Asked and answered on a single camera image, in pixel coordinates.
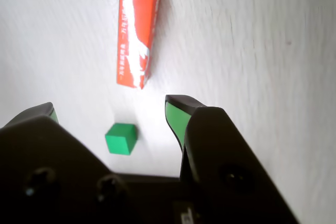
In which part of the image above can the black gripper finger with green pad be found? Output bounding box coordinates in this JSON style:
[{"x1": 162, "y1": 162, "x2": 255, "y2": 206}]
[
  {"x1": 0, "y1": 101, "x2": 171, "y2": 224},
  {"x1": 164, "y1": 94, "x2": 300, "y2": 224}
]

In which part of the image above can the green cube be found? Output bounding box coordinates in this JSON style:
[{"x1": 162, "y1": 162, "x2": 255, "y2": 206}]
[{"x1": 104, "y1": 123, "x2": 137, "y2": 155}]

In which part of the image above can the red white cardboard box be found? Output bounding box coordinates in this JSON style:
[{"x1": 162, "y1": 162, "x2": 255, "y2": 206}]
[{"x1": 116, "y1": 0, "x2": 163, "y2": 90}]

